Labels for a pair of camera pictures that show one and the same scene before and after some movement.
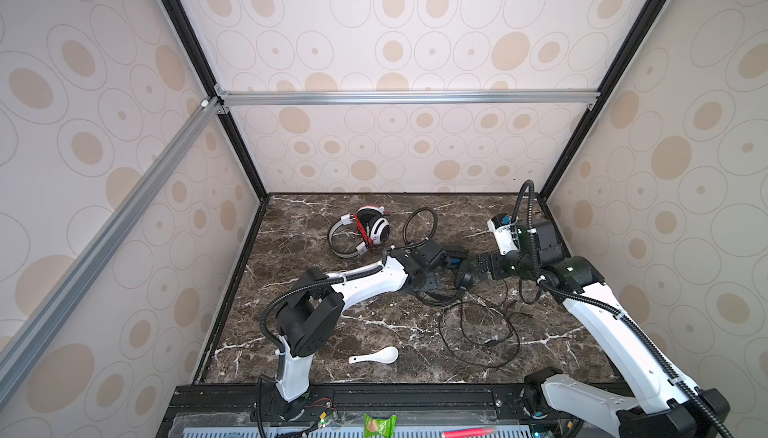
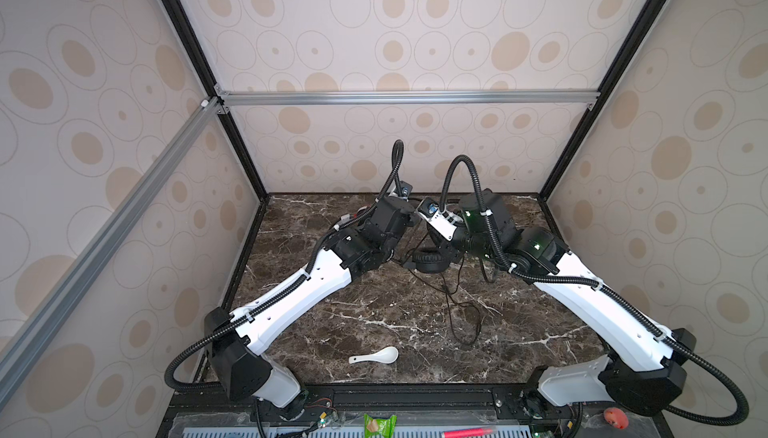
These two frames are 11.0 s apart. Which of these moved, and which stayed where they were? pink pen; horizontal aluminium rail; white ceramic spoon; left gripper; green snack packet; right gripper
Moved: left gripper; right gripper
Stayed: white ceramic spoon; horizontal aluminium rail; pink pen; green snack packet
